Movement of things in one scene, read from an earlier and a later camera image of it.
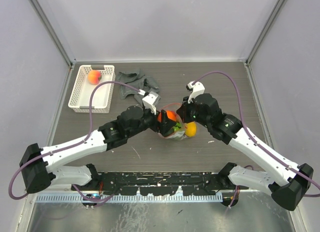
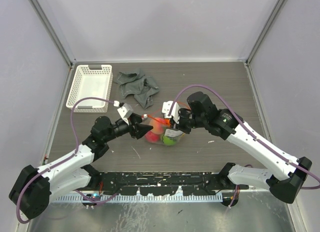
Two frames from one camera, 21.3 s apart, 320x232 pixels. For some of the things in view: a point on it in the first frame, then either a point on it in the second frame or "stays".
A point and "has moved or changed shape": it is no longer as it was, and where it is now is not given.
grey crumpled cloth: x=134 y=79 stays
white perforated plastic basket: x=104 y=96 stays
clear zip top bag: x=178 y=132 has moved or changed shape
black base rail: x=147 y=183 stays
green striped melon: x=177 y=126 has moved or changed shape
